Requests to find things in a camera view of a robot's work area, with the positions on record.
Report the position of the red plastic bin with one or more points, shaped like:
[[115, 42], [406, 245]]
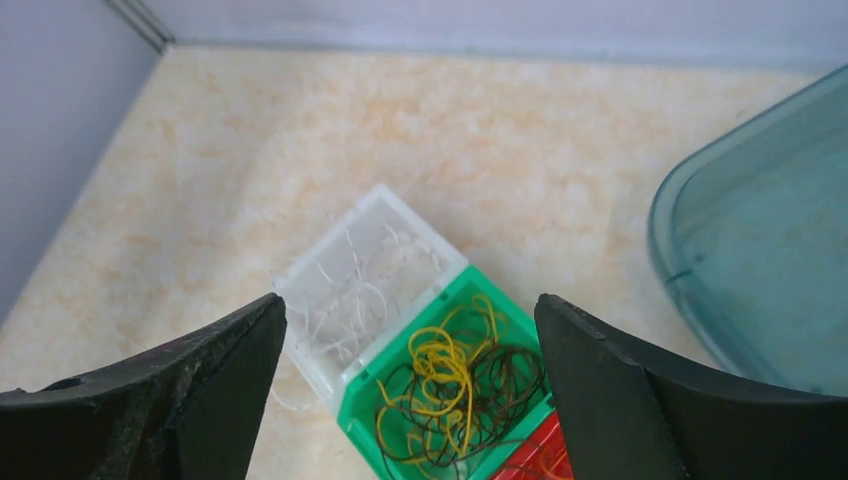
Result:
[[543, 456]]

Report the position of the white plastic bin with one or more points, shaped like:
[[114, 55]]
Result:
[[350, 294]]

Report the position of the teal transparent tub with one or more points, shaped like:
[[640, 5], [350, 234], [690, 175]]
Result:
[[748, 236]]

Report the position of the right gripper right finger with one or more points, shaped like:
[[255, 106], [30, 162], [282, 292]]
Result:
[[632, 410]]

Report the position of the green plastic bin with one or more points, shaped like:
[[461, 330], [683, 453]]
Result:
[[455, 393]]

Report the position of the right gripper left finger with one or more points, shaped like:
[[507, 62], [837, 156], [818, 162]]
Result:
[[190, 408]]

